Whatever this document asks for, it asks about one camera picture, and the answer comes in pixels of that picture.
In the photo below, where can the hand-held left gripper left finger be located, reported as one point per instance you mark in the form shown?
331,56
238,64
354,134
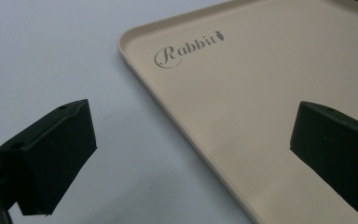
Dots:
48,158

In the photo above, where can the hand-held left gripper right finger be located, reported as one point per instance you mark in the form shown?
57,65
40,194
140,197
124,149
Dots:
335,149

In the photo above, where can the beige plastic tray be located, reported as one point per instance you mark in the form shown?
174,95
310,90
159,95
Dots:
245,102

